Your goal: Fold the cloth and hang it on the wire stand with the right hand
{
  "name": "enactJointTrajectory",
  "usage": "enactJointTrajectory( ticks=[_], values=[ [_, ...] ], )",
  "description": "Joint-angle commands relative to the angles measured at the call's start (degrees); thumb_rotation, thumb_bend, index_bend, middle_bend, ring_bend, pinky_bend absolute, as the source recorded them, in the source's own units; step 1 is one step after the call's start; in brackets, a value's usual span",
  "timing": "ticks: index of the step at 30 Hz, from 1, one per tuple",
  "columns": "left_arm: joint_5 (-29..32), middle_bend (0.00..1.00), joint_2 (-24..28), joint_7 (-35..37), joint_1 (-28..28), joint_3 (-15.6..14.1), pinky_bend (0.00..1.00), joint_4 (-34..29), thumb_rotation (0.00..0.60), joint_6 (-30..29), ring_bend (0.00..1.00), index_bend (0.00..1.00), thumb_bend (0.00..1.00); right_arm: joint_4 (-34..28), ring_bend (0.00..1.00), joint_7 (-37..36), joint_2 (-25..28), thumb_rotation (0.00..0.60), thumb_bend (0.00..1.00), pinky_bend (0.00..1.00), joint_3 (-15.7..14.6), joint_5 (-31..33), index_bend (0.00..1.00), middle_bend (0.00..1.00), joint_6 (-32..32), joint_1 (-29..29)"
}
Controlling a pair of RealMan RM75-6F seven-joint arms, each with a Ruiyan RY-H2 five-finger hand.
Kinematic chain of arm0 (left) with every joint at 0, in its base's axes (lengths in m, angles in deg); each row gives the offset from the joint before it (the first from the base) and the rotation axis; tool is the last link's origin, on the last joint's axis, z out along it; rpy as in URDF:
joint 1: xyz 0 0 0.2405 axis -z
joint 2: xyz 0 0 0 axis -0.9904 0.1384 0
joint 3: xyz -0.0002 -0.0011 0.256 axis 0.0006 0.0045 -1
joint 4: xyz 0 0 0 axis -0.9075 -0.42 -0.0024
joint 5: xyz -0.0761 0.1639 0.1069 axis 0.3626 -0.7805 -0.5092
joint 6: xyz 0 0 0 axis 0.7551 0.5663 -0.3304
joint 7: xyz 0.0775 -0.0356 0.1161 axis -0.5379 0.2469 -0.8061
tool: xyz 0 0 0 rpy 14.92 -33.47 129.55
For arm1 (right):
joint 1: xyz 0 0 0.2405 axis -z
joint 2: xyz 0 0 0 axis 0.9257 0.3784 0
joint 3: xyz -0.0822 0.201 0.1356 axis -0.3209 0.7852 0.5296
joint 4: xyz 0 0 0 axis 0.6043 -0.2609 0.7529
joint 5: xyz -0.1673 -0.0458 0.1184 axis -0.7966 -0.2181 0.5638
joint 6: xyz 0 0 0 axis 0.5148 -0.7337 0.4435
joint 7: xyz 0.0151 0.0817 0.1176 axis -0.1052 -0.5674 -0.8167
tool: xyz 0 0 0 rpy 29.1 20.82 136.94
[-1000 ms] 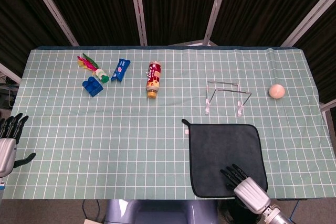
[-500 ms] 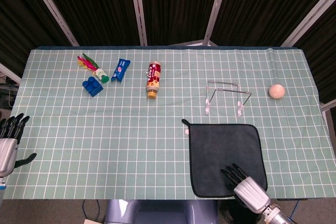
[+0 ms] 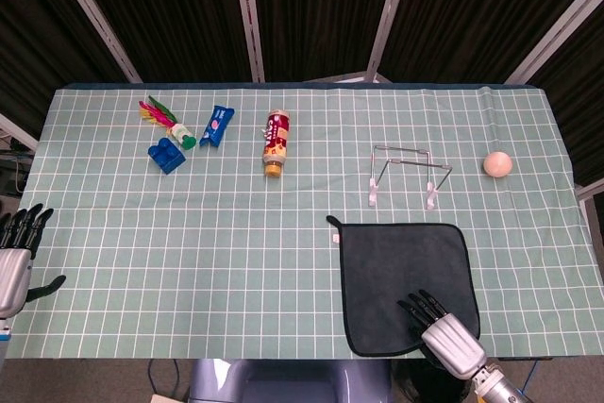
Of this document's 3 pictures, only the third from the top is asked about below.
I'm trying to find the black pleated curtain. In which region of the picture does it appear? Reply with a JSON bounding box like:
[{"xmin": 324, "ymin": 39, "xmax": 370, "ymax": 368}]
[{"xmin": 0, "ymin": 0, "xmax": 604, "ymax": 187}]

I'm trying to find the peach pink ball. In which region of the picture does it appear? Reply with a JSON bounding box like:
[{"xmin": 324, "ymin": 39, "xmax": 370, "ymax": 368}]
[{"xmin": 482, "ymin": 150, "xmax": 513, "ymax": 179}]

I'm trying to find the green grid-patterned table mat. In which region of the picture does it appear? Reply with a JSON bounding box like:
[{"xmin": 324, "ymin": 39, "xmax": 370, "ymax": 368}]
[{"xmin": 0, "ymin": 86, "xmax": 604, "ymax": 361}]

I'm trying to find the red yellow sauce bottle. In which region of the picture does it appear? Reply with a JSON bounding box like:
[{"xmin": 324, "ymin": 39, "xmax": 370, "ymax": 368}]
[{"xmin": 261, "ymin": 109, "xmax": 292, "ymax": 179}]

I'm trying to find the purple robot torso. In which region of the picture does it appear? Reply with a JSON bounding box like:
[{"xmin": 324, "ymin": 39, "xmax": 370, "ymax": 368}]
[{"xmin": 187, "ymin": 358, "xmax": 393, "ymax": 403}]

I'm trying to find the metal wire rack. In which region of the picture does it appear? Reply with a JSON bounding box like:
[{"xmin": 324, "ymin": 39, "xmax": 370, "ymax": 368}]
[{"xmin": 367, "ymin": 144, "xmax": 453, "ymax": 211}]

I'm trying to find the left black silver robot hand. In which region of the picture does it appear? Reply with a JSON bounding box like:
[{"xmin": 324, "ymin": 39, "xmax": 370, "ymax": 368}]
[{"xmin": 0, "ymin": 203, "xmax": 67, "ymax": 319}]

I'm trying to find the blue snack packet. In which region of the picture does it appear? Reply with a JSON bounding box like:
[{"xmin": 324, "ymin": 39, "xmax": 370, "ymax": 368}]
[{"xmin": 198, "ymin": 105, "xmax": 236, "ymax": 148}]

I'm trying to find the dark blue cloth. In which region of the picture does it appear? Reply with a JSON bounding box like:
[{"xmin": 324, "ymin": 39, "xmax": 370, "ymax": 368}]
[{"xmin": 326, "ymin": 213, "xmax": 483, "ymax": 358}]

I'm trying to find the colourful feather shuttlecock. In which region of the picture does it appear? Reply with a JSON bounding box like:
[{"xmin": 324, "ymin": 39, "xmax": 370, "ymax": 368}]
[{"xmin": 138, "ymin": 94, "xmax": 197, "ymax": 151}]

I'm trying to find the white aluminium frame post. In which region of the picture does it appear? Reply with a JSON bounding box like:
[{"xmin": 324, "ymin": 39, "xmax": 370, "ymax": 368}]
[
  {"xmin": 44, "ymin": 0, "xmax": 143, "ymax": 84},
  {"xmin": 574, "ymin": 181, "xmax": 604, "ymax": 201},
  {"xmin": 229, "ymin": 0, "xmax": 266, "ymax": 83},
  {"xmin": 0, "ymin": 112, "xmax": 40, "ymax": 152},
  {"xmin": 503, "ymin": 0, "xmax": 604, "ymax": 85},
  {"xmin": 365, "ymin": 0, "xmax": 416, "ymax": 83}
]

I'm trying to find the blue toy brick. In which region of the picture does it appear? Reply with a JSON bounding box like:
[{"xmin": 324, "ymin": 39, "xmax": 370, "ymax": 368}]
[{"xmin": 147, "ymin": 136, "xmax": 187, "ymax": 176}]

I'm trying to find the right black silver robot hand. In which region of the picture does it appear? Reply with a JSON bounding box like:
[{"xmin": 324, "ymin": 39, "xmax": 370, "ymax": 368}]
[{"xmin": 396, "ymin": 289, "xmax": 487, "ymax": 380}]

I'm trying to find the white aluminium frame crossbar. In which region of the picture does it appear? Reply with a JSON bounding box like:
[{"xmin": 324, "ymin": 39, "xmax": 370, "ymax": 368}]
[{"xmin": 301, "ymin": 71, "xmax": 393, "ymax": 84}]

